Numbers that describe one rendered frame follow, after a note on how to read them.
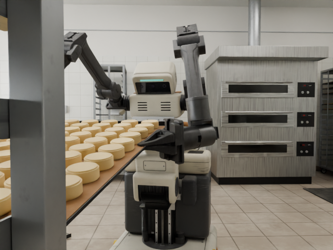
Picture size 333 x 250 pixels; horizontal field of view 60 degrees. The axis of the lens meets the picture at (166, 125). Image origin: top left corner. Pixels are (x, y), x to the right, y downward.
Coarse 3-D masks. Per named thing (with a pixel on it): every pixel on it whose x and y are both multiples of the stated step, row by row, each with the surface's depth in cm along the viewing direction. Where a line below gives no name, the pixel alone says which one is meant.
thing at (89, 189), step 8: (160, 128) 82; (136, 144) 65; (96, 152) 59; (128, 152) 58; (136, 152) 58; (120, 160) 53; (128, 160) 53; (112, 168) 49; (120, 168) 49; (104, 176) 46; (112, 176) 46; (88, 184) 42; (96, 184) 42; (104, 184) 42; (88, 192) 40; (72, 200) 37; (80, 200) 37; (72, 208) 35; (0, 216) 34
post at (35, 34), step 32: (32, 0) 21; (32, 32) 21; (32, 64) 21; (32, 96) 21; (64, 96) 24; (32, 128) 21; (64, 128) 24; (32, 160) 21; (64, 160) 24; (32, 192) 22; (64, 192) 24; (32, 224) 22; (64, 224) 24
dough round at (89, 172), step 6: (84, 162) 46; (90, 162) 46; (66, 168) 44; (72, 168) 44; (78, 168) 44; (84, 168) 43; (90, 168) 43; (96, 168) 44; (66, 174) 43; (72, 174) 42; (78, 174) 42; (84, 174) 42; (90, 174) 43; (96, 174) 44; (84, 180) 42; (90, 180) 43
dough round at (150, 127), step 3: (135, 126) 76; (138, 126) 75; (141, 126) 75; (144, 126) 75; (147, 126) 75; (150, 126) 75; (153, 126) 76; (150, 129) 75; (153, 129) 77; (150, 132) 76
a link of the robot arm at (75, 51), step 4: (72, 48) 108; (76, 48) 109; (80, 48) 111; (64, 52) 107; (68, 52) 107; (72, 52) 107; (76, 52) 109; (80, 52) 111; (64, 56) 107; (68, 56) 107; (72, 56) 107; (76, 56) 109; (64, 60) 107; (68, 60) 109; (72, 60) 108; (76, 60) 110; (64, 64) 108; (68, 64) 110; (64, 68) 109
